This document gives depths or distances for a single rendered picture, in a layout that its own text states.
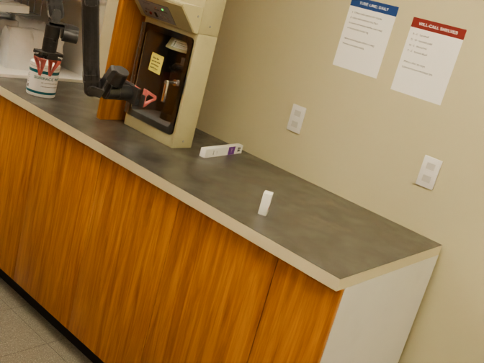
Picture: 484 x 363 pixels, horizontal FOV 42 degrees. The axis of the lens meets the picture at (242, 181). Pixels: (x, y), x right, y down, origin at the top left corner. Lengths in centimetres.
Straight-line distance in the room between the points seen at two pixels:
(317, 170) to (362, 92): 38
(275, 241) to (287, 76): 104
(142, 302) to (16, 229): 88
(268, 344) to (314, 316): 21
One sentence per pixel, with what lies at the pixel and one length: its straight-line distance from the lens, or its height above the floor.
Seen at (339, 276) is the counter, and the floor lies 94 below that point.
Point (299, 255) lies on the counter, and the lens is 184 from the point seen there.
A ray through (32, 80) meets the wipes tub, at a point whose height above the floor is 101.
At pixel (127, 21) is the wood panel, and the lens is 275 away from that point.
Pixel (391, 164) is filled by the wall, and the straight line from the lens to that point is 248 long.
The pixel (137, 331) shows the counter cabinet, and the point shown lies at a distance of 245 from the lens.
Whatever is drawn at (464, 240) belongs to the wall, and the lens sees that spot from 239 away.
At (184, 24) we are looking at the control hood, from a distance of 250.
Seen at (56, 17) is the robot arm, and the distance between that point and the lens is 263.
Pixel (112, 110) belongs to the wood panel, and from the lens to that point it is 282.
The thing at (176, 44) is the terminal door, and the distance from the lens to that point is 257.
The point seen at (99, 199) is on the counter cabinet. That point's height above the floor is 71.
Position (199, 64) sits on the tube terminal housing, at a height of 129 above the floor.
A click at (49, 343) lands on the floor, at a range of 291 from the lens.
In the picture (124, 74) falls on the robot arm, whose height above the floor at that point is 123.
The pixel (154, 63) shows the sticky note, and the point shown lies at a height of 124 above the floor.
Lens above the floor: 161
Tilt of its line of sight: 16 degrees down
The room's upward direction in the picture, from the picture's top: 15 degrees clockwise
